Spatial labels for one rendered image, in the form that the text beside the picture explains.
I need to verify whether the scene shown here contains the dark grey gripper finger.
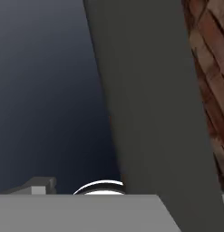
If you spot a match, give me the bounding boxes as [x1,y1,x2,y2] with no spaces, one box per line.
[0,176,57,196]

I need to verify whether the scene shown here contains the white round plate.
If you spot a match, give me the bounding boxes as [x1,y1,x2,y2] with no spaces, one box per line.
[73,179,126,196]

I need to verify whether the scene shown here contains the dark grey cabinet panel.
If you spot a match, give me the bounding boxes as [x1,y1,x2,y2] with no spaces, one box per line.
[82,0,224,232]

